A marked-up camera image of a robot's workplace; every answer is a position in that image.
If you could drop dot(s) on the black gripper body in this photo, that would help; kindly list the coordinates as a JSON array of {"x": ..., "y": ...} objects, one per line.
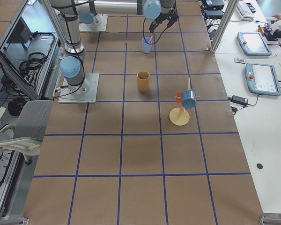
[{"x": 163, "y": 18}]

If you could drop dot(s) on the light blue cup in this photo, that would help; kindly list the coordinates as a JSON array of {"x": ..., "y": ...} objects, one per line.
[{"x": 146, "y": 44}]

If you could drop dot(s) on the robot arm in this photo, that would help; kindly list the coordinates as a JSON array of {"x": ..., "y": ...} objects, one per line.
[
  {"x": 155, "y": 10},
  {"x": 79, "y": 83}
]

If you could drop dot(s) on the blue cup on stand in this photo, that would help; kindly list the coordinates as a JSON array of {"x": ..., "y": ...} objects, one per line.
[{"x": 188, "y": 98}]

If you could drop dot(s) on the orange cup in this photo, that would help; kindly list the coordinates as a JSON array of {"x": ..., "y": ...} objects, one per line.
[{"x": 178, "y": 98}]

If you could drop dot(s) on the bamboo cylinder holder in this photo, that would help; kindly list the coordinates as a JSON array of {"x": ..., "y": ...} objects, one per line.
[{"x": 143, "y": 81}]

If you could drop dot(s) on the white keyboard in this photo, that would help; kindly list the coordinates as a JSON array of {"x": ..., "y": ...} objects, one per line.
[{"x": 244, "y": 12}]

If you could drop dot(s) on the small white remote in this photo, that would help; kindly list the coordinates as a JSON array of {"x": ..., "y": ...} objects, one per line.
[{"x": 239, "y": 60}]

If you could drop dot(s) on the teach pendant far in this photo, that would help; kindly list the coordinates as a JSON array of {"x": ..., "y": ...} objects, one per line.
[{"x": 253, "y": 44}]

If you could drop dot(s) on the teach pendant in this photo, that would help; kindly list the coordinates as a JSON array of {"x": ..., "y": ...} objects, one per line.
[
  {"x": 262, "y": 79},
  {"x": 253, "y": 44}
]

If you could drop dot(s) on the teach pendant near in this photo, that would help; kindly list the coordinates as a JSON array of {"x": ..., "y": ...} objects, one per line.
[{"x": 262, "y": 79}]

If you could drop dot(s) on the black power adapter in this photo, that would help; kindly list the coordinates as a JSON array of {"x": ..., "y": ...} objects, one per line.
[{"x": 239, "y": 100}]

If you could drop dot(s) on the grey office chair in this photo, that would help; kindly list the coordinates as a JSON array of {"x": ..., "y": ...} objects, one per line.
[{"x": 27, "y": 135}]

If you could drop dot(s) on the aluminium frame post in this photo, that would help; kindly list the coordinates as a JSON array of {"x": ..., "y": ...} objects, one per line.
[{"x": 230, "y": 8}]

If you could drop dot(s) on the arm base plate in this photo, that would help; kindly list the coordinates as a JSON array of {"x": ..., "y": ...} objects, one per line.
[
  {"x": 93, "y": 23},
  {"x": 81, "y": 94}
]

